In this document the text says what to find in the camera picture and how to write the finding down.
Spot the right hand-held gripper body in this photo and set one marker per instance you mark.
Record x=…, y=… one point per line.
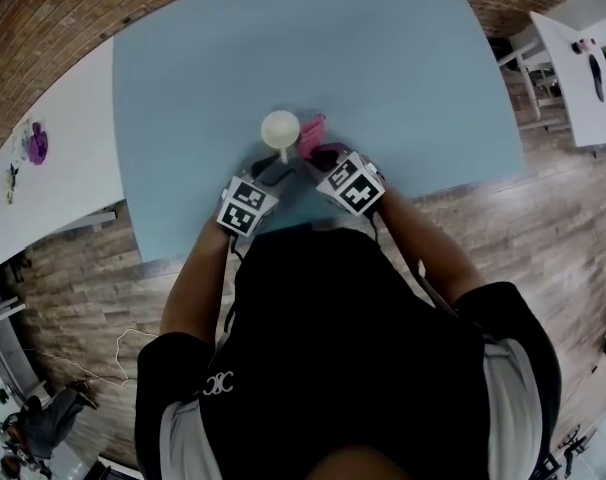
x=350, y=183

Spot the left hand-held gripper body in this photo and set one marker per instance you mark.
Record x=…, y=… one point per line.
x=246, y=203

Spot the pink cloth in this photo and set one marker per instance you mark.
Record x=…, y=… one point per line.
x=313, y=135

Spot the white mug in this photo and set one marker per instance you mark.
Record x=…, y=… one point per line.
x=280, y=130

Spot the person's right forearm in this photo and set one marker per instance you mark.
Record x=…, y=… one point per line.
x=425, y=248

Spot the person's left forearm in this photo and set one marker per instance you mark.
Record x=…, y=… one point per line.
x=190, y=278

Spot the purple cloth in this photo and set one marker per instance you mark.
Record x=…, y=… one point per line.
x=38, y=144

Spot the person's black shirt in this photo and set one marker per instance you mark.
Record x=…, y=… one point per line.
x=343, y=358

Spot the white side table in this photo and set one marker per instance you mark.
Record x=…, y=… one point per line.
x=48, y=158

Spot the white chair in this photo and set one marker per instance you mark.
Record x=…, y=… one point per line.
x=528, y=78

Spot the black tool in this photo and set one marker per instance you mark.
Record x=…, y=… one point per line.
x=597, y=79

